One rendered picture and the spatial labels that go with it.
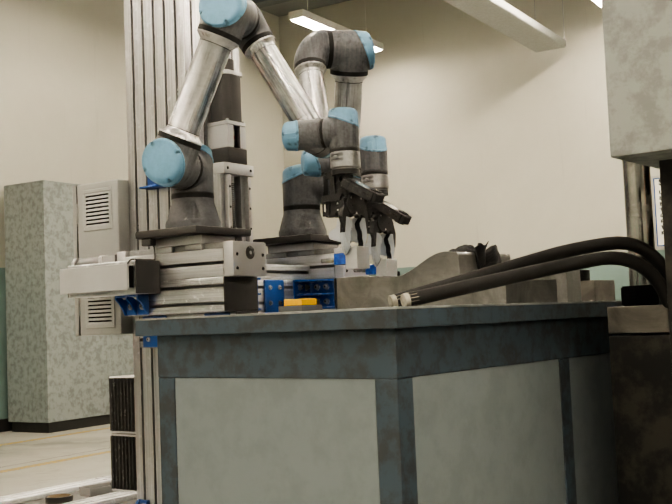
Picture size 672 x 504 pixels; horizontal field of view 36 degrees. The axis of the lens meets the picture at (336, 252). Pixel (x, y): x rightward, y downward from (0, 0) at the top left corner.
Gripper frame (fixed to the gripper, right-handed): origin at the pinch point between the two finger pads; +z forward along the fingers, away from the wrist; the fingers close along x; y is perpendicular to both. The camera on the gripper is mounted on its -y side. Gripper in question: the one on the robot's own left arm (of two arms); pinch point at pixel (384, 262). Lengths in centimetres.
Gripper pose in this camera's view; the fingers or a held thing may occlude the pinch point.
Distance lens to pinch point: 281.7
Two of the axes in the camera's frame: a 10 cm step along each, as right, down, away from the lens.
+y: -7.8, 0.8, 6.2
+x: -6.2, -0.4, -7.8
